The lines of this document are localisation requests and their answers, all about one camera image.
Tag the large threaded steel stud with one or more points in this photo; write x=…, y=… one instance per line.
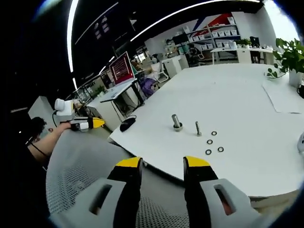
x=176, y=120

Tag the small steel washer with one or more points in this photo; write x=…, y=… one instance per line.
x=207, y=141
x=206, y=151
x=212, y=133
x=218, y=149

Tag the white office chair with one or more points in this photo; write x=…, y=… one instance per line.
x=162, y=71

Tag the black-legged laptop desk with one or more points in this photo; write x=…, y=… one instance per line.
x=139, y=95

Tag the shelf with white bins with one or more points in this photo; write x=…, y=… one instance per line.
x=221, y=35

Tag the white plant pot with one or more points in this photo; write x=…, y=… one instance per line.
x=295, y=79

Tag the person's head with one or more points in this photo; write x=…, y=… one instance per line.
x=38, y=124

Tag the curved ceiling light strip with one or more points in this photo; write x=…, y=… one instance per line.
x=152, y=26
x=70, y=35

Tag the white handheld controller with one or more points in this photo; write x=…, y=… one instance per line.
x=301, y=142

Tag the grey mesh chair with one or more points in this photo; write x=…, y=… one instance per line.
x=78, y=166

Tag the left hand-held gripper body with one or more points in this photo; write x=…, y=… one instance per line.
x=65, y=109

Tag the green potted plant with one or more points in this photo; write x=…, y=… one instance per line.
x=291, y=57

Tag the white laptop with red screen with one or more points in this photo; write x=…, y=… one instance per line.
x=121, y=69

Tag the black computer mouse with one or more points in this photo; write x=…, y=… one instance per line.
x=127, y=125

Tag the small threaded steel stud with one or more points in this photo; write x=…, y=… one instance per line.
x=197, y=128

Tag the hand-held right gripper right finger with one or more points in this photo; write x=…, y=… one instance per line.
x=202, y=190

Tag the white background desk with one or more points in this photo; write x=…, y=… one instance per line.
x=242, y=51

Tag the white paper sheet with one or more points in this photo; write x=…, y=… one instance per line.
x=285, y=99

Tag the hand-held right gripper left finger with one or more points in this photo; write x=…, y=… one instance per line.
x=123, y=190

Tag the small black object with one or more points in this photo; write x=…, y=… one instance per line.
x=301, y=91

